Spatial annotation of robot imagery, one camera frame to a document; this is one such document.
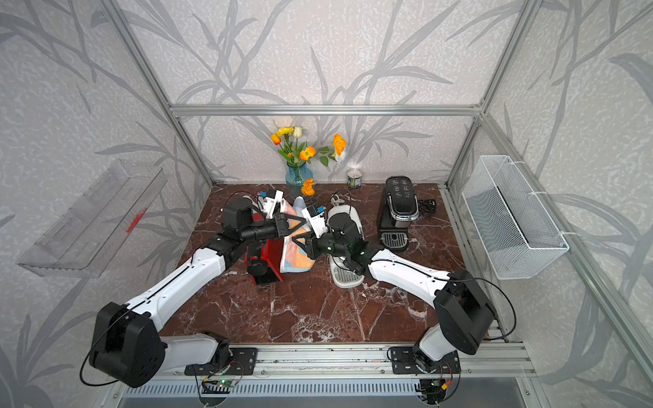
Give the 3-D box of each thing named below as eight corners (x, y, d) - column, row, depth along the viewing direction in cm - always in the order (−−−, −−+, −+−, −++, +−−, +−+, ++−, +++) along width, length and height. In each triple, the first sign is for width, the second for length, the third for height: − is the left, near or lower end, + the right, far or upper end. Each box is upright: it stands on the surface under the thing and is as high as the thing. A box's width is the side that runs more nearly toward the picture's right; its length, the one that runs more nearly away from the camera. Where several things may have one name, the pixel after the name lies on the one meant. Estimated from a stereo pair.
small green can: (347, 188, 122) (347, 179, 117) (347, 179, 126) (347, 170, 122) (361, 188, 122) (362, 179, 117) (360, 179, 126) (361, 170, 122)
